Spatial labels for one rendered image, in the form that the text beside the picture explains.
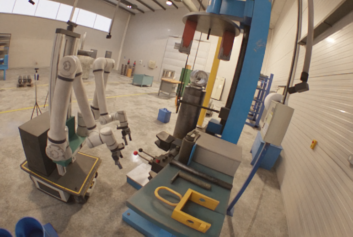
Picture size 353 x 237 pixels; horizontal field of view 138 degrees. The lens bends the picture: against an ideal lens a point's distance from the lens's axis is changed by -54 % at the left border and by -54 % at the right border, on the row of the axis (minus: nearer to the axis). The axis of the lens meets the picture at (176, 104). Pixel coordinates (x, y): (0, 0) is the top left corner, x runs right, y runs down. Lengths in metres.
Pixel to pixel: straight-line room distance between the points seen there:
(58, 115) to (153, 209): 0.78
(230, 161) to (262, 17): 1.18
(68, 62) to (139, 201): 0.80
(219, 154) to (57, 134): 1.07
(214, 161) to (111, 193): 1.46
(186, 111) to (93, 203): 1.53
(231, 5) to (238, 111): 0.99
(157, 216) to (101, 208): 1.32
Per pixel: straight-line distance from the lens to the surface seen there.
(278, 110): 1.50
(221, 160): 0.96
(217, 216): 0.74
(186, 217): 0.61
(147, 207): 0.67
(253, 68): 1.27
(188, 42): 1.39
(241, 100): 1.26
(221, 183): 0.87
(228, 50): 1.44
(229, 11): 1.48
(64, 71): 0.93
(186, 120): 1.39
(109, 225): 1.80
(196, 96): 1.34
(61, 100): 1.00
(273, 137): 1.55
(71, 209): 1.94
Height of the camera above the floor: 1.61
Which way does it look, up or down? 14 degrees down
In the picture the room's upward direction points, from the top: 14 degrees clockwise
